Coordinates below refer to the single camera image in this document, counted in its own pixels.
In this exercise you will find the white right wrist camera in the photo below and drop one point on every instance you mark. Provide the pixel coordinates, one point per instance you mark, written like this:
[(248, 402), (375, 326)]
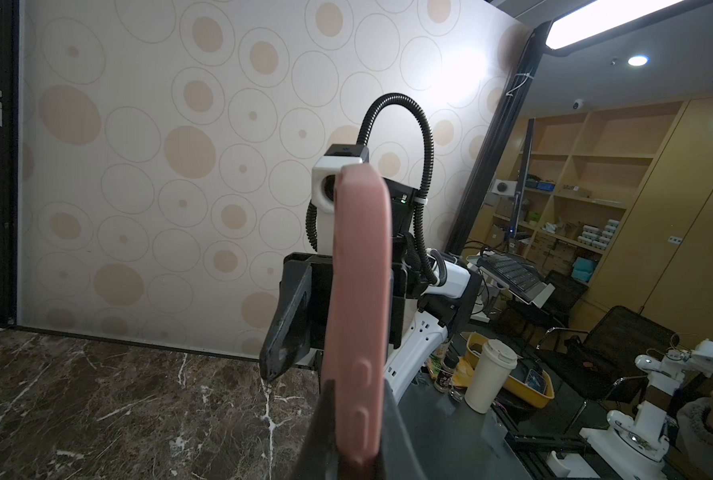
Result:
[(320, 212)]

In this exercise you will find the phone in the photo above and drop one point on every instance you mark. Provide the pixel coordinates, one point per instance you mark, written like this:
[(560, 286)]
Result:
[(362, 237)]

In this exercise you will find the white paper coffee cup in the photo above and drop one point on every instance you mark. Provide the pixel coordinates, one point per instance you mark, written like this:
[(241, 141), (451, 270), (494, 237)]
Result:
[(497, 362)]

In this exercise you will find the black corner frame post left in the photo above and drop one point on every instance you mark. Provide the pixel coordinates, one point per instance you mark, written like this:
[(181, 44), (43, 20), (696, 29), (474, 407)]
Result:
[(11, 30)]

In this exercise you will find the black corner frame post right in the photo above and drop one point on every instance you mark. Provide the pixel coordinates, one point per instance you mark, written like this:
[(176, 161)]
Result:
[(505, 118)]

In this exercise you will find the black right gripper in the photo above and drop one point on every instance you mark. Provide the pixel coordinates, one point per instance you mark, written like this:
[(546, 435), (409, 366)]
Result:
[(367, 303)]

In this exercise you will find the ceiling light panel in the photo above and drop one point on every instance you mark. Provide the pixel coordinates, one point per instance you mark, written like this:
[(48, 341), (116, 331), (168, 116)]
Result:
[(598, 17)]

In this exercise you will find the black corner frame post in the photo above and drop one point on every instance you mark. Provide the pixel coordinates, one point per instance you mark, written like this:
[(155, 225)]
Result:
[(11, 30), (505, 118)]

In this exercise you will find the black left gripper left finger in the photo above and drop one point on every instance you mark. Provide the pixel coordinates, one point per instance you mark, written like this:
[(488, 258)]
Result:
[(319, 457)]

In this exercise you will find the laptop keyboard on stand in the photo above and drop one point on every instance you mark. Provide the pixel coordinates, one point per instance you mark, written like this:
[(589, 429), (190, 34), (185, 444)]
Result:
[(520, 279)]

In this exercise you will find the wooden shelf unit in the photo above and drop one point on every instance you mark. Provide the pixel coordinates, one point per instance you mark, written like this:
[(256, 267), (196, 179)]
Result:
[(585, 171)]

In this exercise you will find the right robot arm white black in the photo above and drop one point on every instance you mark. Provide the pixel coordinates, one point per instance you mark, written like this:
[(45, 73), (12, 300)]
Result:
[(423, 316)]

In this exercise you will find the black office chair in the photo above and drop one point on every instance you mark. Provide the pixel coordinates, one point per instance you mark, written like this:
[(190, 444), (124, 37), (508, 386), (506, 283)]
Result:
[(599, 365)]

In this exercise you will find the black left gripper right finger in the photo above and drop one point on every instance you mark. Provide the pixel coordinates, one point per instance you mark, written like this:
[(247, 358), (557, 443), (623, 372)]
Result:
[(397, 458)]

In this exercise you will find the yellow tray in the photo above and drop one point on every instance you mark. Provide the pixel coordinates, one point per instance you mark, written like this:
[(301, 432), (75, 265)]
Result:
[(533, 386)]

